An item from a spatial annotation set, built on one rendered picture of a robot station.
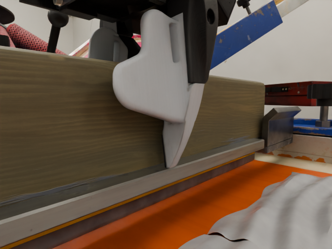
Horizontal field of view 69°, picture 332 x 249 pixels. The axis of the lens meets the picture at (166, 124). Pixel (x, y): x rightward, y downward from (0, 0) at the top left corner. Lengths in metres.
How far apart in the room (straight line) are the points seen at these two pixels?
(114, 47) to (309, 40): 2.08
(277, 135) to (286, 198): 0.12
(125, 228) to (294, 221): 0.11
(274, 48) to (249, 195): 2.09
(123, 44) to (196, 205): 0.13
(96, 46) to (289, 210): 0.18
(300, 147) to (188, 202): 0.23
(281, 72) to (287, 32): 0.31
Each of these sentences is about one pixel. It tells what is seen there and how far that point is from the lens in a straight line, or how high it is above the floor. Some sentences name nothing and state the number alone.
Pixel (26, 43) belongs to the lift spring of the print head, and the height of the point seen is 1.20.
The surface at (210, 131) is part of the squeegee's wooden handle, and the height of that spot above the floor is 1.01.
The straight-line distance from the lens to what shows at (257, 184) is 0.26.
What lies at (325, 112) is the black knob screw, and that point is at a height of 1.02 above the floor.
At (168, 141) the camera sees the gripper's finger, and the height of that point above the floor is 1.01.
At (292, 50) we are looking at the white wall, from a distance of 2.24.
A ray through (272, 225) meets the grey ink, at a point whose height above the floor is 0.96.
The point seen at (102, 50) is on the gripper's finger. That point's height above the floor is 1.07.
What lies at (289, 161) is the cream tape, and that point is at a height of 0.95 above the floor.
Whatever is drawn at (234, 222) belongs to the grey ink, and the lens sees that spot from 0.18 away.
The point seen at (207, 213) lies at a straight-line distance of 0.19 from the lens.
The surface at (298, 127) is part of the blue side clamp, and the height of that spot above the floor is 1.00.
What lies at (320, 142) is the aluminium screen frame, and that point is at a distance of 0.38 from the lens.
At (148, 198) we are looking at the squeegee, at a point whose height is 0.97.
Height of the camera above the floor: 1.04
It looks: 6 degrees down
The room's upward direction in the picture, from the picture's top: straight up
